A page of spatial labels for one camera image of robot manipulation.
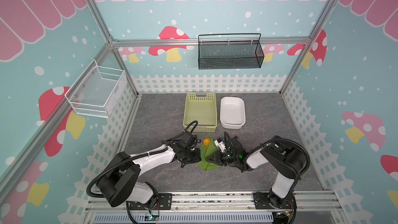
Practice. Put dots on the white plastic tub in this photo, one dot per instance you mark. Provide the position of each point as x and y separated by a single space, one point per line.
232 112

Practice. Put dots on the green perforated plastic basket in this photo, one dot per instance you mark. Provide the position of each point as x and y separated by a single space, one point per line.
201 107

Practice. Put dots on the orange plastic spoon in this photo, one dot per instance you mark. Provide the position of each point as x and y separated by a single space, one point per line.
206 142

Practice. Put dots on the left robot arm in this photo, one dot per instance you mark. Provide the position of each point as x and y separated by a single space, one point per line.
117 183

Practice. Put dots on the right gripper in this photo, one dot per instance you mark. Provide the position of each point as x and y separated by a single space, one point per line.
218 157

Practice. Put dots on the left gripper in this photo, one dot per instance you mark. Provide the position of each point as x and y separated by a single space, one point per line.
197 158

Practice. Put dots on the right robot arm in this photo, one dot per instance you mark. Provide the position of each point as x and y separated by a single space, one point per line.
288 157

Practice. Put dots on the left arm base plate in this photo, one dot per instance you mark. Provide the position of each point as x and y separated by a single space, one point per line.
161 201

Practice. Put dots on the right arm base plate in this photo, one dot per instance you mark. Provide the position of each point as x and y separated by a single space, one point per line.
269 200

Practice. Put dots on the black wire mesh basket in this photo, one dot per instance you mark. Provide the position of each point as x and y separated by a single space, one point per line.
230 51

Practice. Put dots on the aluminium mounting rail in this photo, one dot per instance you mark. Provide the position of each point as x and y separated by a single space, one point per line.
223 207

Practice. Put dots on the white wire mesh basket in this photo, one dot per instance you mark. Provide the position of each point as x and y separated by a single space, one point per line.
97 91

